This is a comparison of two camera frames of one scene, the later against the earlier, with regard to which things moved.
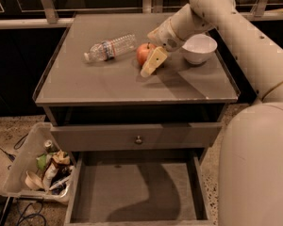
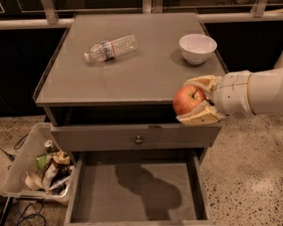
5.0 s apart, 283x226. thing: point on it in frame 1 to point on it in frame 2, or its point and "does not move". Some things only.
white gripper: x=164 y=37 to x=233 y=93
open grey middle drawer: x=158 y=187 does not move
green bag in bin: x=41 y=161 does not move
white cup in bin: x=32 y=182 does not move
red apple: x=142 y=53 to x=187 y=99
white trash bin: x=39 y=168 does not move
